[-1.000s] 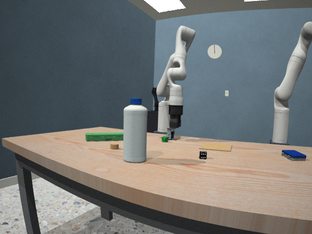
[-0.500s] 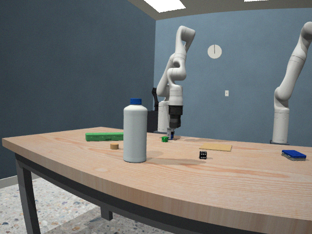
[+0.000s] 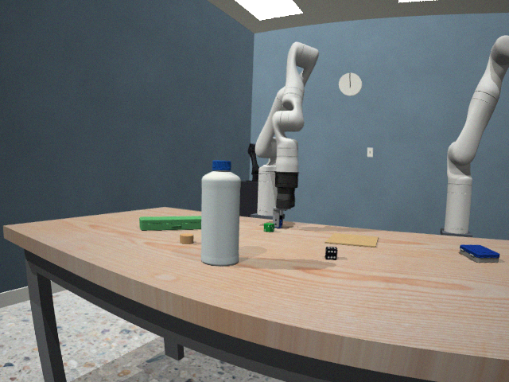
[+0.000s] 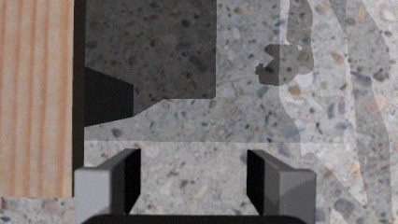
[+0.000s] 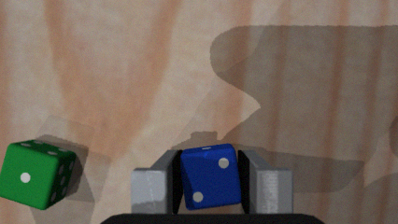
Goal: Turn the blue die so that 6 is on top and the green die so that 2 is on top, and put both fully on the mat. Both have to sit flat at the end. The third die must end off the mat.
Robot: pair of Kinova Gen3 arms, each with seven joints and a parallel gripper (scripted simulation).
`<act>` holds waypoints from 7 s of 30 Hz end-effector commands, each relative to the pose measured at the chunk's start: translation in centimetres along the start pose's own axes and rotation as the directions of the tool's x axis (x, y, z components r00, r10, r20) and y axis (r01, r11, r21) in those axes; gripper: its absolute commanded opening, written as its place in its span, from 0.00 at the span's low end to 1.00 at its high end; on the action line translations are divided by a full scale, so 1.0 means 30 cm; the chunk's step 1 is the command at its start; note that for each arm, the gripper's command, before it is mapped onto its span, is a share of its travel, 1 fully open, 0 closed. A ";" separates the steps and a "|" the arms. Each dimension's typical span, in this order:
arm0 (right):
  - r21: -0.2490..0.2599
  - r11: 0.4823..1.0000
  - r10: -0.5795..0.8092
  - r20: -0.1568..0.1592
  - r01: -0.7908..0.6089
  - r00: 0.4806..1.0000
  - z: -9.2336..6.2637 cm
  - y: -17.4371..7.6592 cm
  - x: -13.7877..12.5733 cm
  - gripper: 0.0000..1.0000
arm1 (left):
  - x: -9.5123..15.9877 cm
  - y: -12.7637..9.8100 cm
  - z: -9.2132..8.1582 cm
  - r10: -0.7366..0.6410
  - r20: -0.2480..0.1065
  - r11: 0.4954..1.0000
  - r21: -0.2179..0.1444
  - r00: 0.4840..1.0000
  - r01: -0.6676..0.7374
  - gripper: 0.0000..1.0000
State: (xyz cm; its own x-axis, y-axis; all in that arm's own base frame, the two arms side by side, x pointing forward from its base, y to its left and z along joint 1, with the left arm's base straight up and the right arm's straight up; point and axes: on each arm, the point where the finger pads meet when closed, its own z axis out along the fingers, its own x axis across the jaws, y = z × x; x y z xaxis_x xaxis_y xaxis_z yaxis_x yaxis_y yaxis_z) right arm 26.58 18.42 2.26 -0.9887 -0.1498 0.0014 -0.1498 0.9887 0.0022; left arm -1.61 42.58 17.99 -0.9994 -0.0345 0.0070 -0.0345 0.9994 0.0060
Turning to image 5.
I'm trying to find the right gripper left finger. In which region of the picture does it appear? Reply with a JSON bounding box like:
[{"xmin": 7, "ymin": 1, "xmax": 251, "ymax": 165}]
[{"xmin": 131, "ymin": 149, "xmax": 183, "ymax": 214}]

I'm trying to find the green die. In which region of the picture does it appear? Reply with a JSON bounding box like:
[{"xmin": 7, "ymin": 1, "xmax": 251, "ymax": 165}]
[{"xmin": 0, "ymin": 140, "xmax": 77, "ymax": 210}]

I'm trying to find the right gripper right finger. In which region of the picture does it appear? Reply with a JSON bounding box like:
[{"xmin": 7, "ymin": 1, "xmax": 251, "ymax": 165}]
[{"xmin": 238, "ymin": 150, "xmax": 293, "ymax": 214}]

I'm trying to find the blue die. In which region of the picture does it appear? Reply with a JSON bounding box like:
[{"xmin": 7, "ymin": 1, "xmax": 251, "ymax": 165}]
[{"xmin": 180, "ymin": 144, "xmax": 241, "ymax": 210}]

